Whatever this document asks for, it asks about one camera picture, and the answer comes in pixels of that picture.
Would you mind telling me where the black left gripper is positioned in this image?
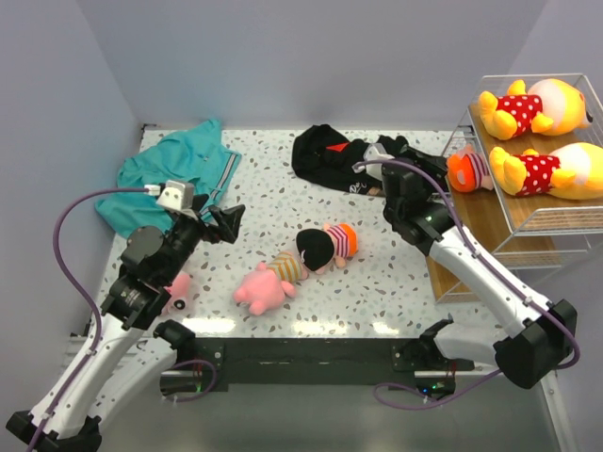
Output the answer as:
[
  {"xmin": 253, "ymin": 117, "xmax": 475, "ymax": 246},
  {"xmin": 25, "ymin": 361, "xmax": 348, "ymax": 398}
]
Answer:
[{"xmin": 160, "ymin": 194, "xmax": 245, "ymax": 284}]

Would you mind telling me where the black-haired doll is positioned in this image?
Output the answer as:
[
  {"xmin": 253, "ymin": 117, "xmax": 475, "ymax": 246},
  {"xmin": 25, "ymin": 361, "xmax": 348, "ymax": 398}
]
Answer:
[
  {"xmin": 447, "ymin": 143, "xmax": 494, "ymax": 193},
  {"xmin": 295, "ymin": 223, "xmax": 359, "ymax": 274}
]

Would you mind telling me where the yellow polka-dot plush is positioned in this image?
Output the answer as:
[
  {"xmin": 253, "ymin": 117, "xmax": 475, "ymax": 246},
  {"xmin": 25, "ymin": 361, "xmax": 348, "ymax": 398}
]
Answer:
[
  {"xmin": 488, "ymin": 142, "xmax": 602, "ymax": 201},
  {"xmin": 478, "ymin": 78, "xmax": 593, "ymax": 140}
]

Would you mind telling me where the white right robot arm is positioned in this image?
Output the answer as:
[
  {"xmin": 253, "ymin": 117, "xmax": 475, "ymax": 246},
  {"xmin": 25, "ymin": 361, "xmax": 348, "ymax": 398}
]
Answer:
[{"xmin": 382, "ymin": 145, "xmax": 580, "ymax": 389}]

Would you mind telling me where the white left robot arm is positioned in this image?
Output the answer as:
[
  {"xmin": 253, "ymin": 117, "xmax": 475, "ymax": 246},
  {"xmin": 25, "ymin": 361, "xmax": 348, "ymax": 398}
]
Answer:
[{"xmin": 7, "ymin": 205, "xmax": 245, "ymax": 451}]

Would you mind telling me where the teal striped-trim shirt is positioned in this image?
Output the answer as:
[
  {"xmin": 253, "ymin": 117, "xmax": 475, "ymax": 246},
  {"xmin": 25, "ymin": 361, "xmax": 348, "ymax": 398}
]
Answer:
[{"xmin": 95, "ymin": 120, "xmax": 241, "ymax": 238}]

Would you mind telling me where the pink pig plush, centre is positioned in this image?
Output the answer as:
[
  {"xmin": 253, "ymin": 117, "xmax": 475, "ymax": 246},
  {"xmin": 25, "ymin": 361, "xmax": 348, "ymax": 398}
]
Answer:
[{"xmin": 234, "ymin": 251, "xmax": 309, "ymax": 315}]

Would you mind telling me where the pink pig plush, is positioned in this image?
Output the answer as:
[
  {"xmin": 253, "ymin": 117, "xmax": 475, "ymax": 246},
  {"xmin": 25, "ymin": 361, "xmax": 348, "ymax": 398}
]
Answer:
[
  {"xmin": 161, "ymin": 271, "xmax": 191, "ymax": 315},
  {"xmin": 234, "ymin": 251, "xmax": 309, "ymax": 315}
]

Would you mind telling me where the pink pig plush, left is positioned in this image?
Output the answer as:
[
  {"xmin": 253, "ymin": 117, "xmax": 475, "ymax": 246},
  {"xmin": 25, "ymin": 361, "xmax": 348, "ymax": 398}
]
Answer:
[{"xmin": 161, "ymin": 271, "xmax": 191, "ymax": 315}]

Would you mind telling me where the black printed shirt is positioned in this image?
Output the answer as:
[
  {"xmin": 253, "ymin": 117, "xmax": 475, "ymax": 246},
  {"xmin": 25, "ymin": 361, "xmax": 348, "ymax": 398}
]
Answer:
[{"xmin": 291, "ymin": 124, "xmax": 410, "ymax": 196}]

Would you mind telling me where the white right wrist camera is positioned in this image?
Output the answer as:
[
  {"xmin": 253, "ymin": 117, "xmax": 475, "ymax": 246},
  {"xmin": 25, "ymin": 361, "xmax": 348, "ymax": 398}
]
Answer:
[{"xmin": 352, "ymin": 143, "xmax": 394, "ymax": 182}]

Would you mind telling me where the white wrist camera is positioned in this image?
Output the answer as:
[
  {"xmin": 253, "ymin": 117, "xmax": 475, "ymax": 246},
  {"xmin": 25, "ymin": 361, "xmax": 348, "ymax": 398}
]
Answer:
[
  {"xmin": 352, "ymin": 143, "xmax": 394, "ymax": 182},
  {"xmin": 156, "ymin": 180, "xmax": 194, "ymax": 212}
]

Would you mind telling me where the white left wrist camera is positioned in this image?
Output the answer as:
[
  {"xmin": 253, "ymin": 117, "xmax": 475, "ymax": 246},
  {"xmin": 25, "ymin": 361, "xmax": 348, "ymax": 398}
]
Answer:
[{"xmin": 156, "ymin": 180, "xmax": 194, "ymax": 212}]

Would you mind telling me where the white wire wooden shelf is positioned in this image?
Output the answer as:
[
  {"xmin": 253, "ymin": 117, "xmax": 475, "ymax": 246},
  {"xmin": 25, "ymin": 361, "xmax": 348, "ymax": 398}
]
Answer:
[{"xmin": 442, "ymin": 73, "xmax": 602, "ymax": 281}]

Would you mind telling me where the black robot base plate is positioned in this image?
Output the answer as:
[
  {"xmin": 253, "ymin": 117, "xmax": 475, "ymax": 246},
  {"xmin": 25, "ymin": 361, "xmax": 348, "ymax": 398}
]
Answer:
[{"xmin": 178, "ymin": 338, "xmax": 475, "ymax": 392}]

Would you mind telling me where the aluminium frame rail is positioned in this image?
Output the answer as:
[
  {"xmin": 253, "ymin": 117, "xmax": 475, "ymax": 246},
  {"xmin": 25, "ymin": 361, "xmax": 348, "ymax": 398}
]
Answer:
[{"xmin": 63, "ymin": 333, "xmax": 557, "ymax": 378}]

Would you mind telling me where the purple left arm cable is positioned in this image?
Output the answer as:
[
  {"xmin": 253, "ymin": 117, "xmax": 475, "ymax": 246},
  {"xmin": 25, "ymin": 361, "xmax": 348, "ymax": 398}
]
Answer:
[{"xmin": 25, "ymin": 186, "xmax": 218, "ymax": 452}]

